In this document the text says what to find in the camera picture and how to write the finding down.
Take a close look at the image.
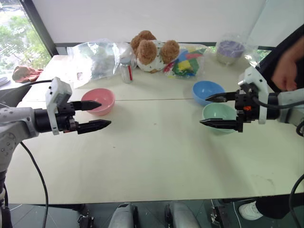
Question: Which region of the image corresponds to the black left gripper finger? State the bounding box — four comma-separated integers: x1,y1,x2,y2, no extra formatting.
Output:
71,100,103,112
77,119,112,135

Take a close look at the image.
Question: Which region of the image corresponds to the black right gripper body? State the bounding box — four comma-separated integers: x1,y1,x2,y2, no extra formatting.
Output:
234,85,260,133

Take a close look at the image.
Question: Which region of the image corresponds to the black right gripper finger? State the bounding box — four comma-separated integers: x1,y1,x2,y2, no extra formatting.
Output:
199,118,238,131
205,91,238,104

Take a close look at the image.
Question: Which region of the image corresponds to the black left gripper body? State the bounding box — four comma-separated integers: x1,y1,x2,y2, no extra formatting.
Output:
56,102,79,134

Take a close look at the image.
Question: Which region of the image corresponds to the person's bare hand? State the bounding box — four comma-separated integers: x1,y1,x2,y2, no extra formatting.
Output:
271,48,299,92

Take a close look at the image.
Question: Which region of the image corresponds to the green bowl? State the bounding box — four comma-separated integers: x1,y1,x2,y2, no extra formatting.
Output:
201,102,238,135

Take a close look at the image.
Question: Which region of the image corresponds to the pink bowl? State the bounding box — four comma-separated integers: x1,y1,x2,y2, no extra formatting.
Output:
81,88,116,117

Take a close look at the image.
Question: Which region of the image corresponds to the blue bowl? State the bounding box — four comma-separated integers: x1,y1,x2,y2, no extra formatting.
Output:
191,80,226,107

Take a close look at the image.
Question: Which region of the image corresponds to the clear crumpled plastic bag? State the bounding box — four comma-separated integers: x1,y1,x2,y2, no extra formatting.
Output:
66,41,134,83

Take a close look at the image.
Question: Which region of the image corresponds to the bagged cup with purple filling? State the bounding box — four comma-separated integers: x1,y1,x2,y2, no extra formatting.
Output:
215,32,259,67

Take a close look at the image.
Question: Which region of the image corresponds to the bag of colourful blocks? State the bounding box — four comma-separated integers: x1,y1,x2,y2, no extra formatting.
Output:
163,46,208,80

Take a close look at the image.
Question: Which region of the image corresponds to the clear jar with red label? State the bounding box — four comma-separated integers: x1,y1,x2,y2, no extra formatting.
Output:
119,57,134,84

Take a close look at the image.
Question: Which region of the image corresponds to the brown cloth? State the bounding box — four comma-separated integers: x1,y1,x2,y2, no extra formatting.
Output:
11,66,44,84

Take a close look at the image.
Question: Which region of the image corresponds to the brown and white plush toy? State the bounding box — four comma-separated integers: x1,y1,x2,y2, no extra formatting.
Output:
130,30,181,74

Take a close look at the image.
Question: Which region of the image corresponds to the white shoe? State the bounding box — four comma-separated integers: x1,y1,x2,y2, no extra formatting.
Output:
238,200,265,221

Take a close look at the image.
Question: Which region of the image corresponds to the grey rounded robot leg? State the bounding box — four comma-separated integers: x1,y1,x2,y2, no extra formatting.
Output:
107,203,139,228
164,201,200,228

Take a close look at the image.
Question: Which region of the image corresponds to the person's black trouser leg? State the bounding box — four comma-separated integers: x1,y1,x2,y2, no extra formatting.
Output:
256,192,304,219

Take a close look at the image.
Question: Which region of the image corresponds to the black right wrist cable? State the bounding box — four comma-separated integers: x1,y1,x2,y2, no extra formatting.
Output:
251,95,304,110

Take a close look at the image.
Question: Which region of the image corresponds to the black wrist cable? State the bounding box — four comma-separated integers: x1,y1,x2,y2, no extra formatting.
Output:
23,79,53,88
251,95,304,110

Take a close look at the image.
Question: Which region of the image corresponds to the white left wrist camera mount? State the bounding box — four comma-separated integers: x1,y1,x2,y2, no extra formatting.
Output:
45,76,73,135

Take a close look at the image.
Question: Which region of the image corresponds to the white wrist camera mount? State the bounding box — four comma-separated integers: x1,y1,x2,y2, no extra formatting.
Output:
237,66,269,125
45,76,73,135

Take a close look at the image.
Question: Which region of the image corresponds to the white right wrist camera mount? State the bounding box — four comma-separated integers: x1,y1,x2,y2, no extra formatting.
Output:
237,66,269,125

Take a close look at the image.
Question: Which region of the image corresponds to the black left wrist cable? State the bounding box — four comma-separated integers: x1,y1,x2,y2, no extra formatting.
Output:
23,79,53,88

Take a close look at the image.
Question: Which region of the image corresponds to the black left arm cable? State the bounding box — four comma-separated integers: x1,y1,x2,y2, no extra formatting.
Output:
19,141,49,228

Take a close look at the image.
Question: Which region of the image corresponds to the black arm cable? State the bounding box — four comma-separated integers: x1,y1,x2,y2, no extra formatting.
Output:
288,173,304,228
19,141,49,228

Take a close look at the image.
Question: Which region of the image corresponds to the black window frame post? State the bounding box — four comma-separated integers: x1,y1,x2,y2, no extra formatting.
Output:
19,0,59,57

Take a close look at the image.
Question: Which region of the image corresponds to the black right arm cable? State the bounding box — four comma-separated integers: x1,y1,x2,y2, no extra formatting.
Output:
288,173,304,228

